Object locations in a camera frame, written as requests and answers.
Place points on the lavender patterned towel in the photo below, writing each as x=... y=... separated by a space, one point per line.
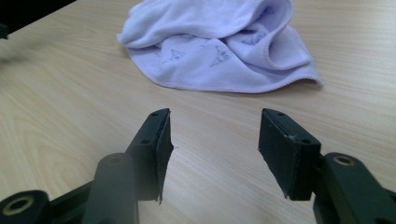
x=218 y=53

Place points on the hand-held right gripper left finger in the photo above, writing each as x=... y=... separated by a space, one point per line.
x=151 y=155

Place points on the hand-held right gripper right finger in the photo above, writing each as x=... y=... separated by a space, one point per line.
x=286 y=158

